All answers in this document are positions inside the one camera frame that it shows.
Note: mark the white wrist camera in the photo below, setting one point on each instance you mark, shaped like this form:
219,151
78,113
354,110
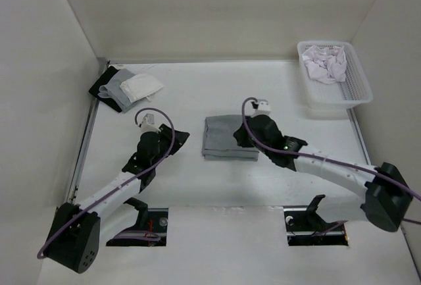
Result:
261,107
148,122

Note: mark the folded white tank top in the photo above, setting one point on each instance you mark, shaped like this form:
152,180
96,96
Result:
141,86

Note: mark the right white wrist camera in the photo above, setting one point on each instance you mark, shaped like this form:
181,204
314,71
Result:
261,107

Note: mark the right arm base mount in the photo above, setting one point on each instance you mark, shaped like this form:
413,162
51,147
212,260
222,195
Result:
305,227

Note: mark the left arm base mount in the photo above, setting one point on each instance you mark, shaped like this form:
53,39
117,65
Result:
148,230

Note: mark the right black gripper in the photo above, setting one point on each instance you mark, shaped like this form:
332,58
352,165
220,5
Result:
240,136

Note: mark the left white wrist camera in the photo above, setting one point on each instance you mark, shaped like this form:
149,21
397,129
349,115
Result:
148,122

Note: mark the pale pink tank top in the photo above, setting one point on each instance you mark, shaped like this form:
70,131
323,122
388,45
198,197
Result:
326,65

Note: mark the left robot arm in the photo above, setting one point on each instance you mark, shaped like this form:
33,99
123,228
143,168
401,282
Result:
78,230

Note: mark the white plastic laundry basket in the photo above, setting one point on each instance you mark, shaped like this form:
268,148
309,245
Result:
346,95

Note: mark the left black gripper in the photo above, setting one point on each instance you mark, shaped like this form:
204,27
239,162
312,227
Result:
179,138

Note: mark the folded black tank top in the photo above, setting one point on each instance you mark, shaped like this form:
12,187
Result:
102,80

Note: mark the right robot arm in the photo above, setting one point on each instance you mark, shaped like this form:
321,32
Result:
384,195

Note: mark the folded light grey tank top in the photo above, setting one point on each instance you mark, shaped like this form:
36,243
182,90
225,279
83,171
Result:
111,93

